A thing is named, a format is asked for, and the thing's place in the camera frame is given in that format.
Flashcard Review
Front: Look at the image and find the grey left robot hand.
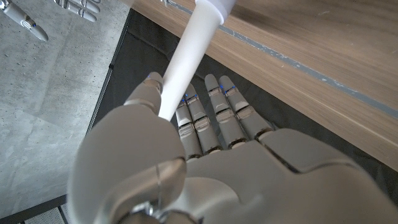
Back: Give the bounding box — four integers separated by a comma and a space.
67, 72, 398, 224

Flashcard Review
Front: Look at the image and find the white PVC pipe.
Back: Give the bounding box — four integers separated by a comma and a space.
157, 0, 239, 122

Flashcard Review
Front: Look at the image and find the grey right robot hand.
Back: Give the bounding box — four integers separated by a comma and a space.
0, 0, 102, 43

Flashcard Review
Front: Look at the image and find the black backdrop stand pole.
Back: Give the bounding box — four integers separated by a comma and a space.
86, 9, 131, 136

